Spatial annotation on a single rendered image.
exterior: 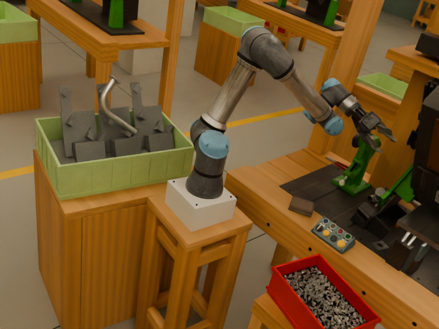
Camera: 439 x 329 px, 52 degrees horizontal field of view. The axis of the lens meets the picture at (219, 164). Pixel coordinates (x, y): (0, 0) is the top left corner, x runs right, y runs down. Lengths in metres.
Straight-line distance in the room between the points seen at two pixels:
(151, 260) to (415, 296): 1.06
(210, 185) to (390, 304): 0.77
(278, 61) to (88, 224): 1.01
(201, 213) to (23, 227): 1.60
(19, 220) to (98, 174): 1.28
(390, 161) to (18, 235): 2.16
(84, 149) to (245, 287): 1.30
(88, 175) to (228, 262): 0.69
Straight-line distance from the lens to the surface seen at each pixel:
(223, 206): 1.77
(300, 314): 1.54
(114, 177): 1.97
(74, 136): 2.12
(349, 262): 1.76
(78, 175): 1.91
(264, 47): 1.61
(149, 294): 2.21
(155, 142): 2.18
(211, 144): 1.66
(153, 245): 1.98
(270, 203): 1.91
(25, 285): 2.72
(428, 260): 1.96
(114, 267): 2.20
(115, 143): 2.11
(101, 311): 2.39
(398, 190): 1.84
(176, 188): 1.76
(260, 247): 3.09
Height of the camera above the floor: 1.97
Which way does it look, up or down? 31 degrees down
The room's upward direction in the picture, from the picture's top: 11 degrees clockwise
